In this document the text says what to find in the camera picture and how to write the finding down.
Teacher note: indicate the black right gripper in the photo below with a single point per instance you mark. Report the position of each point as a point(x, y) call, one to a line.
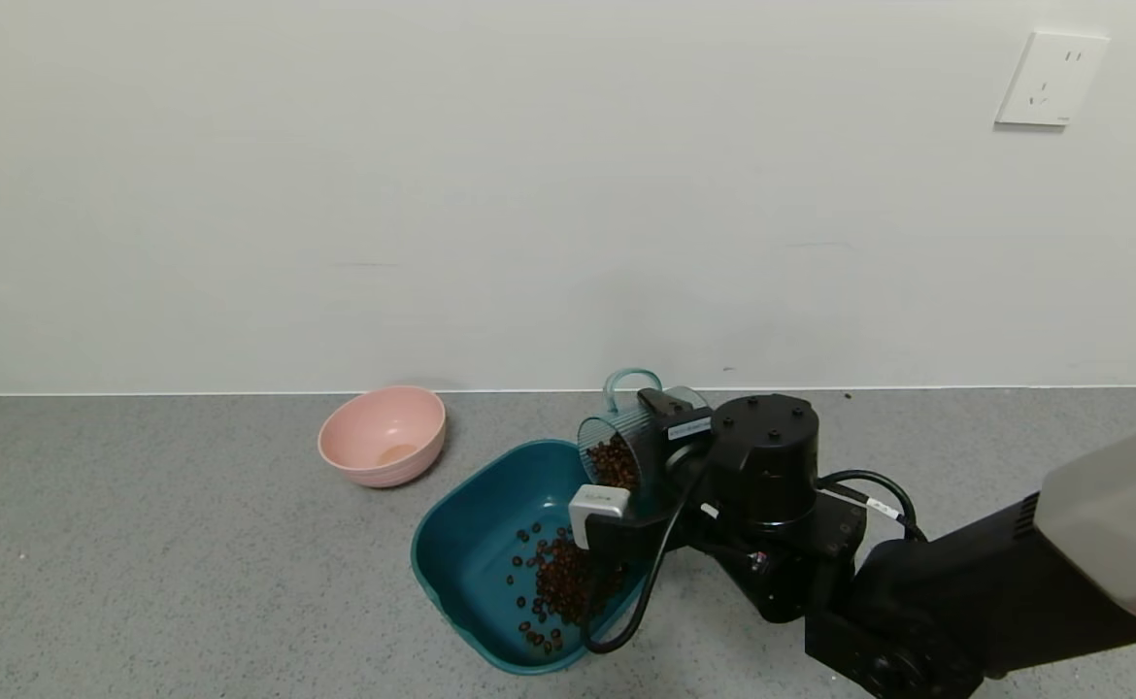
point(686, 429)

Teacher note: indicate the translucent teal ribbed cup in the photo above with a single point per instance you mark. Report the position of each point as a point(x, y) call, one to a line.
point(617, 427)

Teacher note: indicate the brown coffee beans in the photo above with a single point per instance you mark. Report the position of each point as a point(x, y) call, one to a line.
point(568, 582)

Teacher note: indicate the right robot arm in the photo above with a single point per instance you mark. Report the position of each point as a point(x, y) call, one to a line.
point(966, 602)

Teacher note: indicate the pink bowl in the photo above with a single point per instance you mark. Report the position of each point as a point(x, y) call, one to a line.
point(384, 437)

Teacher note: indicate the teal square plastic basin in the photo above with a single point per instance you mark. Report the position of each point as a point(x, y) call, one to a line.
point(471, 553)

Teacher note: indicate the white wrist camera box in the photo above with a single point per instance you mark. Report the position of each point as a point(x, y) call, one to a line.
point(599, 505)

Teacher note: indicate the white wall socket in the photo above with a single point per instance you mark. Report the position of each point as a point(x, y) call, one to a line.
point(1052, 78)

